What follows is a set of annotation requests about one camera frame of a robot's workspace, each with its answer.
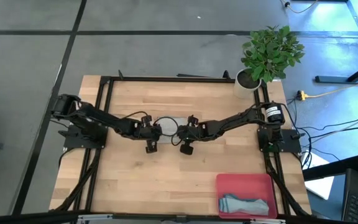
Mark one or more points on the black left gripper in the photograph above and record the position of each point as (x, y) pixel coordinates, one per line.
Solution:
(148, 130)

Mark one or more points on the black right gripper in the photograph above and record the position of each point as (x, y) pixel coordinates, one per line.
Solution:
(194, 130)

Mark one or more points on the grey waffle microfiber towel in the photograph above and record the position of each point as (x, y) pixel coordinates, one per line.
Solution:
(166, 127)

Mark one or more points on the light blue microfiber towel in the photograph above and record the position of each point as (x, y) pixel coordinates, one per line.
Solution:
(244, 205)

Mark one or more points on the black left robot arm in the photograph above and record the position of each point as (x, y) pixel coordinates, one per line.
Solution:
(104, 119)

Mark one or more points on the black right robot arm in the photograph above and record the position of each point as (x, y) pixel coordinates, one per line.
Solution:
(244, 118)

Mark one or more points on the red plastic basket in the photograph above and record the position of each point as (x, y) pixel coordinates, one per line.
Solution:
(244, 185)

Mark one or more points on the white plant pot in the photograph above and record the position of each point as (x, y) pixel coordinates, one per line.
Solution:
(244, 85)

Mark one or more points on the green leafy plant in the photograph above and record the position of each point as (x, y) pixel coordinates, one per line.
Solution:
(272, 49)

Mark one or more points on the white sheet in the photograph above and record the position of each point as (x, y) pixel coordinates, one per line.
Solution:
(320, 183)

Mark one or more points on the black desk bar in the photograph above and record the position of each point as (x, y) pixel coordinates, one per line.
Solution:
(331, 169)

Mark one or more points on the black desk leg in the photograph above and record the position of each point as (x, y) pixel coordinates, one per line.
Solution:
(346, 77)

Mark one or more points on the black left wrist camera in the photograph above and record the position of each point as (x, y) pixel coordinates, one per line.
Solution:
(151, 147)

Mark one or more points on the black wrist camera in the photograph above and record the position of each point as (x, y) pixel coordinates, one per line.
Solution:
(186, 149)
(151, 147)

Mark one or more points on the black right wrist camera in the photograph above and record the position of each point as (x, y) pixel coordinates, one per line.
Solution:
(186, 149)

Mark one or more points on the black aluminium table frame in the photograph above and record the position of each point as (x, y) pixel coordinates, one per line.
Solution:
(166, 79)

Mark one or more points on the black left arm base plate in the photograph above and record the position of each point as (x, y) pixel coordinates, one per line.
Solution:
(73, 143)

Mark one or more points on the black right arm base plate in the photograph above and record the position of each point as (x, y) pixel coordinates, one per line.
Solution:
(291, 140)

